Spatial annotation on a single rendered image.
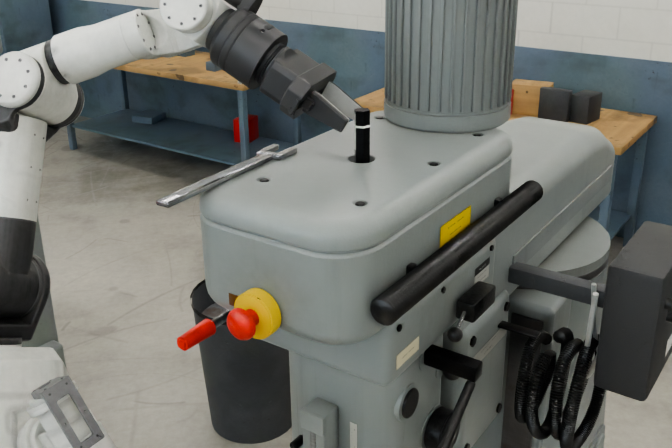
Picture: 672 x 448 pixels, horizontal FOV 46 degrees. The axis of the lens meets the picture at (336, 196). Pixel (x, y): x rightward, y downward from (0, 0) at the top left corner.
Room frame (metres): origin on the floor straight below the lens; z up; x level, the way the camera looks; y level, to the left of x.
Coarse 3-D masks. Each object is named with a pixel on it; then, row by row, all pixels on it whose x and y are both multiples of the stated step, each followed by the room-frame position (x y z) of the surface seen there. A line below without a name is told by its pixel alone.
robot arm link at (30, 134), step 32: (0, 64) 1.06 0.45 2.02; (32, 64) 1.05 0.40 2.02; (0, 96) 1.03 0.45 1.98; (32, 96) 1.03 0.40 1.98; (0, 128) 1.03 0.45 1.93; (32, 128) 1.05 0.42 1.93; (0, 160) 1.01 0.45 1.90; (32, 160) 1.04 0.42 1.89; (0, 192) 0.99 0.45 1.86; (32, 192) 1.02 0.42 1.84
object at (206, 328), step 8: (224, 312) 0.93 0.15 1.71; (208, 320) 0.90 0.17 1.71; (216, 320) 0.91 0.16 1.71; (224, 320) 0.92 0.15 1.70; (192, 328) 0.88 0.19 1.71; (200, 328) 0.88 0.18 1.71; (208, 328) 0.89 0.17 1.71; (184, 336) 0.86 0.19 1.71; (192, 336) 0.87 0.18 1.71; (200, 336) 0.87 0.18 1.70; (208, 336) 0.88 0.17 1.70; (184, 344) 0.85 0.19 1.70; (192, 344) 0.86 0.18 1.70
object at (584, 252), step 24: (576, 240) 1.45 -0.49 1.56; (600, 240) 1.45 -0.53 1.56; (552, 264) 1.34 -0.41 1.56; (576, 264) 1.34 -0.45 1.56; (600, 264) 1.37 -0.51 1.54; (528, 288) 1.31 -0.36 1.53; (528, 312) 1.25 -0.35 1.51; (552, 312) 1.23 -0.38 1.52; (576, 312) 1.33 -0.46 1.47; (600, 312) 1.41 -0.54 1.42; (552, 336) 1.24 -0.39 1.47; (576, 336) 1.31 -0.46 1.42; (576, 360) 1.30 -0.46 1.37; (504, 384) 1.27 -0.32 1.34; (504, 408) 1.27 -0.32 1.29; (504, 432) 1.26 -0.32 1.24; (528, 432) 1.24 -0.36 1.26; (600, 432) 1.48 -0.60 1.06
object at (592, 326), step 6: (594, 288) 1.09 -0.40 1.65; (594, 294) 1.06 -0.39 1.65; (594, 300) 1.06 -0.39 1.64; (594, 306) 1.06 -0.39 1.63; (594, 312) 1.06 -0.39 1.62; (594, 318) 1.06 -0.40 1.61; (588, 324) 1.07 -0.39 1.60; (594, 324) 1.09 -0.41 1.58; (588, 330) 1.07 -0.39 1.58; (594, 330) 1.09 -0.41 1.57; (588, 336) 1.07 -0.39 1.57; (594, 336) 1.10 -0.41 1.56; (588, 342) 1.07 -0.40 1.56; (594, 360) 1.13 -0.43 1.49; (594, 366) 1.12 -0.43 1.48; (588, 372) 1.12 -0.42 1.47
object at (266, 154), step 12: (276, 144) 1.06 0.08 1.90; (264, 156) 1.01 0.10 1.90; (276, 156) 1.01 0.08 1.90; (288, 156) 1.03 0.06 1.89; (228, 168) 0.96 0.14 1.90; (240, 168) 0.96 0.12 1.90; (252, 168) 0.98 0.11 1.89; (204, 180) 0.92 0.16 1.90; (216, 180) 0.92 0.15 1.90; (180, 192) 0.88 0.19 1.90; (192, 192) 0.88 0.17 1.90; (168, 204) 0.85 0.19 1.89
